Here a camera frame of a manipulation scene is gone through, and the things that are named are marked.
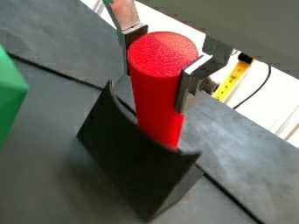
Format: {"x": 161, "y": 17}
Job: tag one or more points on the red foam cylinder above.
{"x": 156, "y": 58}

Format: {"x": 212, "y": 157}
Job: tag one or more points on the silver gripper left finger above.
{"x": 129, "y": 28}

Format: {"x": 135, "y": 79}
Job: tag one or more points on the black curved cradle stand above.
{"x": 151, "y": 175}

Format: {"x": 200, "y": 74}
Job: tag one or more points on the green foam shape-sorter block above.
{"x": 13, "y": 89}

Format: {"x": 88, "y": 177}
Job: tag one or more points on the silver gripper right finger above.
{"x": 212, "y": 59}

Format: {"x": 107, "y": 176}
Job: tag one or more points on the yellow perforated bracket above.
{"x": 234, "y": 78}

